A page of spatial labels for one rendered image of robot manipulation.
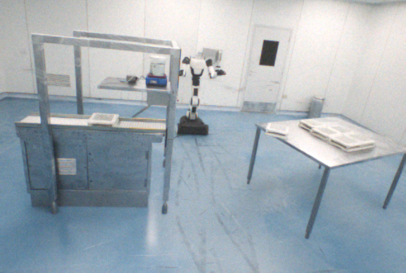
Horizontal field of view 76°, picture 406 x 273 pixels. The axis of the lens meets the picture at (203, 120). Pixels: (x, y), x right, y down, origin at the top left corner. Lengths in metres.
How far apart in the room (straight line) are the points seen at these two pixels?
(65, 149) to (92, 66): 3.81
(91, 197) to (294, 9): 5.74
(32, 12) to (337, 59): 7.02
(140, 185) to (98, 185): 0.43
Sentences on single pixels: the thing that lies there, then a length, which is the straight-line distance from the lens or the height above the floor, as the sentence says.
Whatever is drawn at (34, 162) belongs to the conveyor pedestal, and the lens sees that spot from 3.01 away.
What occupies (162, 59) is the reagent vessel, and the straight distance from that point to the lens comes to 2.47.
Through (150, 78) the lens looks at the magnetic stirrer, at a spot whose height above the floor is 1.42.
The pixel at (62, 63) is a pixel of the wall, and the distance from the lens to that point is 6.60.
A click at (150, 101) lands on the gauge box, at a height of 1.16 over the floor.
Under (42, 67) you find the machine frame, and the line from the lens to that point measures 2.52.
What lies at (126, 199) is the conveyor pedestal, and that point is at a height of 0.10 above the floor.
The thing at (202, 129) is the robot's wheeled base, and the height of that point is 0.12.
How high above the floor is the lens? 1.92
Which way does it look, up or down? 20 degrees down
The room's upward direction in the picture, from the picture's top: 7 degrees clockwise
